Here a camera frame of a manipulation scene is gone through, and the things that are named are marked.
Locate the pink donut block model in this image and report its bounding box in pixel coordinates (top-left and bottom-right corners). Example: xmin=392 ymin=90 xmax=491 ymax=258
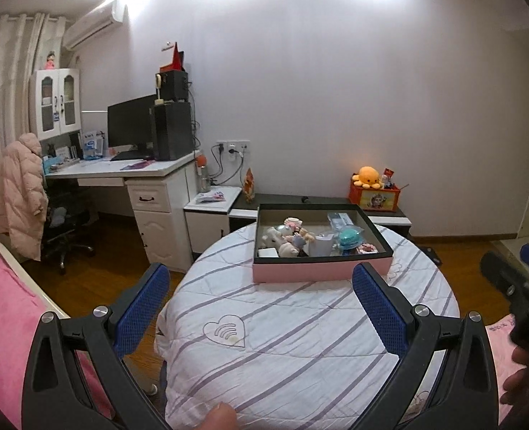
xmin=356 ymin=243 xmax=378 ymax=254

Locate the teal dome toy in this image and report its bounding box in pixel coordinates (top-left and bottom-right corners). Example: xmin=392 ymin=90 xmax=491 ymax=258
xmin=338 ymin=225 xmax=364 ymax=250

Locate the clear plastic container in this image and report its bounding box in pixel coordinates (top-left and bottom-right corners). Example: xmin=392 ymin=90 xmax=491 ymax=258
xmin=327 ymin=212 xmax=355 ymax=231

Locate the white cup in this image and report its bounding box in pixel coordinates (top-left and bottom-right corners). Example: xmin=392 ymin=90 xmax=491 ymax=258
xmin=304 ymin=234 xmax=334 ymax=257

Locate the small doll figure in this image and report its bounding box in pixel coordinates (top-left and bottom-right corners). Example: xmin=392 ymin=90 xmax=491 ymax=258
xmin=278 ymin=228 xmax=316 ymax=258

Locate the pink white block figure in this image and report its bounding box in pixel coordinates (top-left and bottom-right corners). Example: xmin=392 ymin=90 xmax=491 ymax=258
xmin=284 ymin=218 xmax=303 ymax=233

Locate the person's right hand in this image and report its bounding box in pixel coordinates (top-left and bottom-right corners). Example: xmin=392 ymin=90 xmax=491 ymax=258
xmin=500 ymin=347 xmax=529 ymax=406

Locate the person's left hand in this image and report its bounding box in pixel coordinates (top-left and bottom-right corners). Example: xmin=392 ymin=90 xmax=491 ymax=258
xmin=197 ymin=403 xmax=240 ymax=430

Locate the pink patterned pillow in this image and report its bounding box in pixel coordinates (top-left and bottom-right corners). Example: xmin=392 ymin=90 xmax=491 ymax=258
xmin=483 ymin=312 xmax=529 ymax=421

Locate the black floor scale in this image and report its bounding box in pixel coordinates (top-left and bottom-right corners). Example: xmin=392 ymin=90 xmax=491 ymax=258
xmin=421 ymin=247 xmax=442 ymax=267

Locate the pink bed blanket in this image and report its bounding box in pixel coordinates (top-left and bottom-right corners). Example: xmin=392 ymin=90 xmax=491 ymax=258
xmin=0 ymin=245 xmax=67 ymax=429

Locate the orange storage crate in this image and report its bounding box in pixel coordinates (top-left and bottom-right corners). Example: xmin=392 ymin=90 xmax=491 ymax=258
xmin=348 ymin=182 xmax=401 ymax=212

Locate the orange octopus plush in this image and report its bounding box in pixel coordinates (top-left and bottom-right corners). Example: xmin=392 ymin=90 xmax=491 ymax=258
xmin=352 ymin=166 xmax=382 ymax=189

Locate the black office chair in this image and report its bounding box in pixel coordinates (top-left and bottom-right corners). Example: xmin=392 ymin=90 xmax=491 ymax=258
xmin=42 ymin=180 xmax=97 ymax=275

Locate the pink puffer jacket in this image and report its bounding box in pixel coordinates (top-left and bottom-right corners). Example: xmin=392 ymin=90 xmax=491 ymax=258
xmin=0 ymin=133 xmax=48 ymax=261

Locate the white desk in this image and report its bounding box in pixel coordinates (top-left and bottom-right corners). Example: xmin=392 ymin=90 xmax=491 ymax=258
xmin=47 ymin=152 xmax=197 ymax=273

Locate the white bedside cabinet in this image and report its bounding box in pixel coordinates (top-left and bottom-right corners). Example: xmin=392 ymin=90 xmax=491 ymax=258
xmin=184 ymin=186 xmax=241 ymax=254

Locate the orange cap water bottle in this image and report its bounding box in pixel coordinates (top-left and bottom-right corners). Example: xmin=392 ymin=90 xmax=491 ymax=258
xmin=196 ymin=154 xmax=211 ymax=193

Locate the low black white tv stand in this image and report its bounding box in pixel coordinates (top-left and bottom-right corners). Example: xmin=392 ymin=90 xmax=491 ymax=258
xmin=229 ymin=193 xmax=412 ymax=239

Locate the orange figurine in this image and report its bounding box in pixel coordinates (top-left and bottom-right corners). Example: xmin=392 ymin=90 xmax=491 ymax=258
xmin=242 ymin=168 xmax=256 ymax=204

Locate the black computer monitor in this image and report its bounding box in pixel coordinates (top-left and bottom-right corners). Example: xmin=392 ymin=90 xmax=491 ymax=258
xmin=108 ymin=94 xmax=156 ymax=156

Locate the black computer tower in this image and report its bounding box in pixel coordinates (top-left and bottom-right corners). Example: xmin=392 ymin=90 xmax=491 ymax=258
xmin=151 ymin=102 xmax=194 ymax=161

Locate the white glass door cabinet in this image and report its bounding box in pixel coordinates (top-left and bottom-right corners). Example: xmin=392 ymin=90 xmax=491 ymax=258
xmin=29 ymin=69 xmax=81 ymax=141

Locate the black speaker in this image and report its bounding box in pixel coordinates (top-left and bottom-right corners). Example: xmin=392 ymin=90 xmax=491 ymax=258
xmin=157 ymin=70 xmax=188 ymax=102

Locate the beige curtain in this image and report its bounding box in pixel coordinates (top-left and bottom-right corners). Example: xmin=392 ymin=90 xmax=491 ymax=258
xmin=0 ymin=13 xmax=67 ymax=208

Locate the white air conditioner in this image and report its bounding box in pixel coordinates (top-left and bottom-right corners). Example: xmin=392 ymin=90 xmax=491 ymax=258
xmin=62 ymin=0 xmax=125 ymax=52

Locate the wall power socket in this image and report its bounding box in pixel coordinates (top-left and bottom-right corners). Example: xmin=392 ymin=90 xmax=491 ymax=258
xmin=217 ymin=140 xmax=251 ymax=153

